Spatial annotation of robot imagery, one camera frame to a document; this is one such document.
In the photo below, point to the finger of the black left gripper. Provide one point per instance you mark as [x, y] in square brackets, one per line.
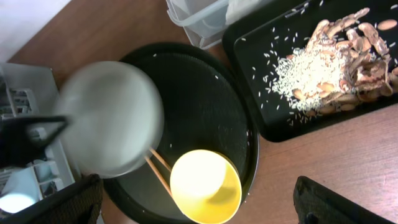
[18, 144]

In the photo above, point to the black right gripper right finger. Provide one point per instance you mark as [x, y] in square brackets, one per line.
[314, 203]

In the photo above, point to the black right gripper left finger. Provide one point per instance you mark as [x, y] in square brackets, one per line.
[78, 203]

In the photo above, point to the light blue plastic cup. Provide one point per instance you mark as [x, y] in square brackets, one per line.
[20, 191]

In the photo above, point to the wooden chopstick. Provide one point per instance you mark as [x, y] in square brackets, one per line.
[158, 175]
[160, 159]

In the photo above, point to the white round plate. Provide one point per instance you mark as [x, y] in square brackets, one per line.
[116, 116]

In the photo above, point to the yellow plastic bowl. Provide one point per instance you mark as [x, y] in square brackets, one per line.
[206, 187]

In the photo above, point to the grey dishwasher rack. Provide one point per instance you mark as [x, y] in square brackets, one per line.
[33, 163]

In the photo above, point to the food scraps pile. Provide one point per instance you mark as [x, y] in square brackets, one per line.
[345, 63]

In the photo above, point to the round black tray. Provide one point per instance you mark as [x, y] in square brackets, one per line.
[203, 109]

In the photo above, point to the black rectangular tray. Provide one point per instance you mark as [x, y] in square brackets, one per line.
[256, 42]

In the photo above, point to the clear plastic bin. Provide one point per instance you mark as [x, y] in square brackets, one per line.
[205, 21]

